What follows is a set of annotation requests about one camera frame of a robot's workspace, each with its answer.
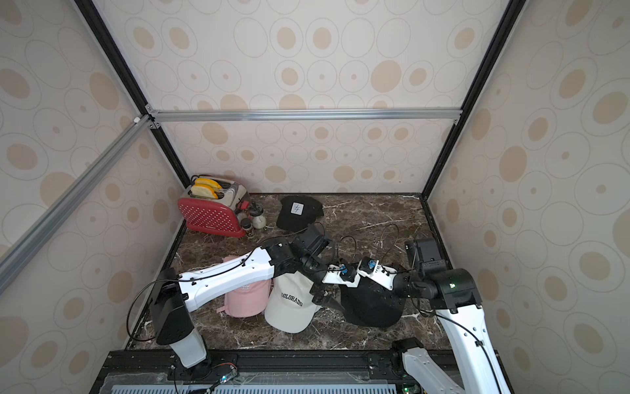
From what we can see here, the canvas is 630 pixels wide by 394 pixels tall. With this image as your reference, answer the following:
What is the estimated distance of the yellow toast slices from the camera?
96cm

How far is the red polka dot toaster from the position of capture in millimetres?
957

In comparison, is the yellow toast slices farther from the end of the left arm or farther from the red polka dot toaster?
the end of the left arm
